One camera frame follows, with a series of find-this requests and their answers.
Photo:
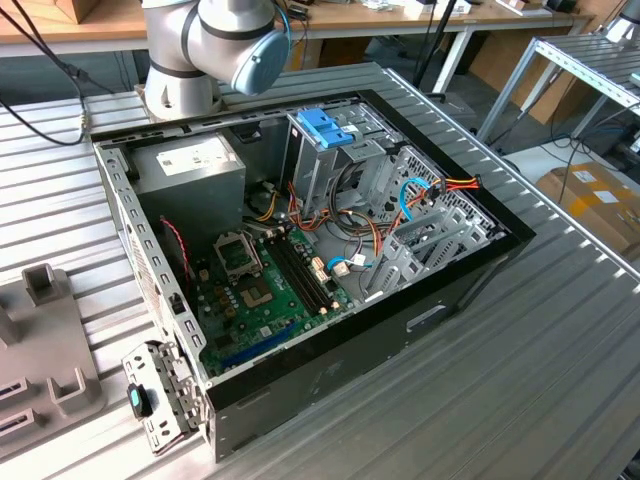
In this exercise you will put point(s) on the grey background robot arm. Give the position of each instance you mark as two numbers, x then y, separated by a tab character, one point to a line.
625	25

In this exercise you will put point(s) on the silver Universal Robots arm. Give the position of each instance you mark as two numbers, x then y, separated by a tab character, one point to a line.
215	40

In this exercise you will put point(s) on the grey metal disk bay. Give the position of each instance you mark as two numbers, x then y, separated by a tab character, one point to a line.
400	260

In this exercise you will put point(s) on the black RAM slot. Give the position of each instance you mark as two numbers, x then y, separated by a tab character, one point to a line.
304	272
310	270
298	275
292	278

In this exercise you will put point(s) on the grey metal optical drive cage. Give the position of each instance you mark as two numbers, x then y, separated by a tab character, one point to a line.
312	175

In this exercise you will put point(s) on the green motherboard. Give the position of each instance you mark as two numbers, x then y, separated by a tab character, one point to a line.
270	325

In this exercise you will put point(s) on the blue plastic drive latch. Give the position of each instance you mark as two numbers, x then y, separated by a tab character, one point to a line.
320	127

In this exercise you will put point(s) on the black open PC case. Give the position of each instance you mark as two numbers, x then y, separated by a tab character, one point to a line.
350	360

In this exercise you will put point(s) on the blue expansion slot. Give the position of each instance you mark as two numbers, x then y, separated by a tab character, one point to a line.
250	352

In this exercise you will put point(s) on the grey power supply unit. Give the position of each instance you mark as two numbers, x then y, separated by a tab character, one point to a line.
190	205

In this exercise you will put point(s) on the grey metal slot retainer flap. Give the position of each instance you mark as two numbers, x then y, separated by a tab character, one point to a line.
170	380

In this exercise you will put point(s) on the black tripod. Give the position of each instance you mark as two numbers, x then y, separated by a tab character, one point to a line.
438	35

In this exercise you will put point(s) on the long wooden desk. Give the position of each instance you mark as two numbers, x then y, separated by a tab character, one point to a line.
400	17

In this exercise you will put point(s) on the brown cardboard box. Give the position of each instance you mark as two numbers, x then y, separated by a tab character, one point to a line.
590	210

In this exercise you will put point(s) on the grey parts rack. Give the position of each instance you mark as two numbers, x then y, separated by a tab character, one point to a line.
45	340

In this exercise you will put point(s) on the brown wooden box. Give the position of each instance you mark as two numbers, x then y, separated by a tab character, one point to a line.
90	10

